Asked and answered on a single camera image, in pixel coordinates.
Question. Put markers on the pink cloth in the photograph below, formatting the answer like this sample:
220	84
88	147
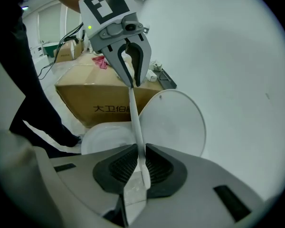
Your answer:
100	62

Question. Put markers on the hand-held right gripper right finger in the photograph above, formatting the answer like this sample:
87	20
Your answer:
192	198

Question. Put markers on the black metal tray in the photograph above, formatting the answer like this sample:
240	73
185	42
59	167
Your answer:
167	78

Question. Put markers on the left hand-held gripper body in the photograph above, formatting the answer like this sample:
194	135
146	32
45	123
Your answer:
104	11

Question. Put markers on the small printed cardboard box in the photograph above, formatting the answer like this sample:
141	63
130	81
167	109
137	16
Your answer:
65	53

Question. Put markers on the green tub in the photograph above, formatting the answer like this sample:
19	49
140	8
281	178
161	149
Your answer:
50	49

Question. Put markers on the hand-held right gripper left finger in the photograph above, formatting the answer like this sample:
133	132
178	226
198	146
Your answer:
85	182

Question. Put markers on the large brown cardboard box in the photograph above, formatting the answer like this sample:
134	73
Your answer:
85	98

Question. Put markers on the white open toilet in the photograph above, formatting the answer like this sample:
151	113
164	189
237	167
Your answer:
104	136

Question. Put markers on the small white box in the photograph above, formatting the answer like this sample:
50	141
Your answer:
152	75

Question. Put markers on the person's dark clothing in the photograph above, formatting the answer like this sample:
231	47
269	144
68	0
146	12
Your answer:
31	91

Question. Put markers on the white toilet seat lid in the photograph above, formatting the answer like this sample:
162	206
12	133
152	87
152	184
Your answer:
173	122

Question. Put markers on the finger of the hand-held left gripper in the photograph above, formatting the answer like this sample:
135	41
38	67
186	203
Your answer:
143	53
114	56

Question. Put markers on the plain cardboard box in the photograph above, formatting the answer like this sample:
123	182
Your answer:
78	49

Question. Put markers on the white strip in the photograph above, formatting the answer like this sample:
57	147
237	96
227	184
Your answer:
137	127

